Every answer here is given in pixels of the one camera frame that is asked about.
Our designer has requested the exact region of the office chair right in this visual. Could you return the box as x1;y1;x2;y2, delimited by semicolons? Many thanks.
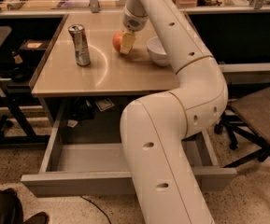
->
214;87;270;168

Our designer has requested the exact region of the dark bag on floor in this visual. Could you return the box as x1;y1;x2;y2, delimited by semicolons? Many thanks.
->
0;189;49;224

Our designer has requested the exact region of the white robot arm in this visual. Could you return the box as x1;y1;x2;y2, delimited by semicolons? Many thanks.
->
121;0;228;224

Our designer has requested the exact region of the silver drink can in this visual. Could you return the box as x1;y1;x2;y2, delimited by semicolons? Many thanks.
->
68;24;91;66

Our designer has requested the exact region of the open grey drawer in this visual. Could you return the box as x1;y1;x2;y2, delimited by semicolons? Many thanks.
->
21;108;237;197

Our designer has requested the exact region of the red apple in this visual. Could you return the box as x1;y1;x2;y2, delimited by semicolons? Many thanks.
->
112;31;123;53

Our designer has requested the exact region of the black floor cable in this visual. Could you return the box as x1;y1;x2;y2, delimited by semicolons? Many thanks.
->
79;195;113;224

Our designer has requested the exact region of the white bowl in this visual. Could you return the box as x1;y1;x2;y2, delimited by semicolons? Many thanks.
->
147;36;170;66

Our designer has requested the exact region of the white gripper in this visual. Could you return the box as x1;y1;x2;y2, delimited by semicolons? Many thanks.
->
120;7;149;54

